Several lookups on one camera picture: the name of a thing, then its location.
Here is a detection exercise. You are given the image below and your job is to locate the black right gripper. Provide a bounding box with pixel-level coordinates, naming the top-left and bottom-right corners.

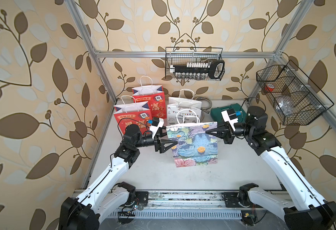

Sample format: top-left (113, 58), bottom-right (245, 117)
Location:
top-left (206, 118), bottom-right (254, 145)

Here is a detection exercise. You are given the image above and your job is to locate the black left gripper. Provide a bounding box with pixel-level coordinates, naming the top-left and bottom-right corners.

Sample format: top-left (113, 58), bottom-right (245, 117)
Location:
top-left (132, 125), bottom-right (176, 155)

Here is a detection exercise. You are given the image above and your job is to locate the floral painted paper bag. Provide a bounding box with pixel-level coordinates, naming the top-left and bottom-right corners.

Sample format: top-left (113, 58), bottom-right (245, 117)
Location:
top-left (167, 121), bottom-right (218, 168)

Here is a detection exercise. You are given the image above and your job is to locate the white Happy Every Day bag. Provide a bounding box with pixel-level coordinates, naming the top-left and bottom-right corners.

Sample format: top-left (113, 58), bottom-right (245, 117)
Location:
top-left (167, 89), bottom-right (202, 126)

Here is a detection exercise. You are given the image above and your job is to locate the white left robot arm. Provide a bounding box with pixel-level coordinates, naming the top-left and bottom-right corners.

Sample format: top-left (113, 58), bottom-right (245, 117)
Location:
top-left (58, 124), bottom-right (178, 230)

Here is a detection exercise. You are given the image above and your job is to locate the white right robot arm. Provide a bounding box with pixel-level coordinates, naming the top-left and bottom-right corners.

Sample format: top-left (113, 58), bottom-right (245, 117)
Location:
top-left (205, 106), bottom-right (336, 230)

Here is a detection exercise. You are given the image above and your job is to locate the red paper bag front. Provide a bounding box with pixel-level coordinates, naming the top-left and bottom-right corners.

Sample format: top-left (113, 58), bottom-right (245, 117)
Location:
top-left (113, 96), bottom-right (152, 135)

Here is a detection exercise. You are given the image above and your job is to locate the red paper bag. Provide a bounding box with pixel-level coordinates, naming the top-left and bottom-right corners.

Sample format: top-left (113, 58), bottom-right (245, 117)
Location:
top-left (132, 76), bottom-right (167, 119)
top-left (113, 96), bottom-right (152, 135)

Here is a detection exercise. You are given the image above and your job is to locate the red paper bag rear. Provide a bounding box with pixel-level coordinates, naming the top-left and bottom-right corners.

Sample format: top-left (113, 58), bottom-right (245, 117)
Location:
top-left (132, 76), bottom-right (167, 119)

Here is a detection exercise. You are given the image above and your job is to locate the clear plastic bag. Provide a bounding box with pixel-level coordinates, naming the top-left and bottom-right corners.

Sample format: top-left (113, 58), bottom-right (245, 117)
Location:
top-left (275, 95), bottom-right (295, 116)

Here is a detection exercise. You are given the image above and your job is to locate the green plastic tool case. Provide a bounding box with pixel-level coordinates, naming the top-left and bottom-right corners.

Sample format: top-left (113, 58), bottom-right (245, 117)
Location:
top-left (210, 103), bottom-right (247, 123)

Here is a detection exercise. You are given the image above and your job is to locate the black socket set holder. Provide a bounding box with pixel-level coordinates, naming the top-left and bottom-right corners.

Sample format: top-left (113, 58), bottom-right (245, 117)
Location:
top-left (168, 60), bottom-right (225, 81)

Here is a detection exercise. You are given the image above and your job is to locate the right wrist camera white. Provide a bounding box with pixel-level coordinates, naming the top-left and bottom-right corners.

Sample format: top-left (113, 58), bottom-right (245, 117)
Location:
top-left (221, 109), bottom-right (241, 131)

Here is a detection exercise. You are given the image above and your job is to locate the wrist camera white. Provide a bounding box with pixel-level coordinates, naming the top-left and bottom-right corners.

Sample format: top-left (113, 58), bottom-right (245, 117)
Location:
top-left (221, 109), bottom-right (241, 131)
top-left (148, 117), bottom-right (164, 139)

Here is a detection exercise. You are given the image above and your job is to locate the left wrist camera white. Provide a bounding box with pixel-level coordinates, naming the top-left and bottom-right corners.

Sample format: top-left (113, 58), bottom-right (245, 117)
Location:
top-left (148, 117), bottom-right (164, 139)

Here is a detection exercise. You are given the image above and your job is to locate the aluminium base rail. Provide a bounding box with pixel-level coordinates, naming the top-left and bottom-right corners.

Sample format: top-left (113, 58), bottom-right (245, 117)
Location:
top-left (72, 189), bottom-right (295, 220)

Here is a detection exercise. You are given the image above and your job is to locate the black wire basket right wall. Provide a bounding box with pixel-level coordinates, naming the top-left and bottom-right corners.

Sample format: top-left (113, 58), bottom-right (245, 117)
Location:
top-left (256, 60), bottom-right (334, 126)

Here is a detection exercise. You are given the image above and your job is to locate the black wire basket wall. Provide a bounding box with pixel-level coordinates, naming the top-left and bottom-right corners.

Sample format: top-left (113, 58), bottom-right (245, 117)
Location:
top-left (256, 60), bottom-right (334, 126)
top-left (165, 47), bottom-right (225, 81)

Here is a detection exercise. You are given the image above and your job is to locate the black wire basket back wall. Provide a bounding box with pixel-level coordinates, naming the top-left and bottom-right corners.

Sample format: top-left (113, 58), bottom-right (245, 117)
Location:
top-left (165, 47), bottom-right (225, 81)

